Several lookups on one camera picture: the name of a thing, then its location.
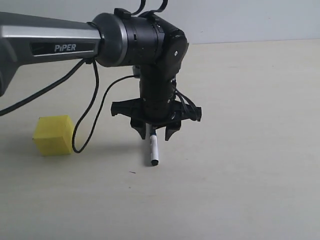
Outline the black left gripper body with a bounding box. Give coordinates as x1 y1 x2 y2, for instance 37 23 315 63
111 98 202 130

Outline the black and white whiteboard marker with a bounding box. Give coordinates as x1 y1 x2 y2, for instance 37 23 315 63
149 125 159 166

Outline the yellow foam cube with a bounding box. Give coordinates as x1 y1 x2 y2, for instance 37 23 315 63
32 115 74 157

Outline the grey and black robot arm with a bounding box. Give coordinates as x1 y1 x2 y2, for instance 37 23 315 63
0 8 202 140

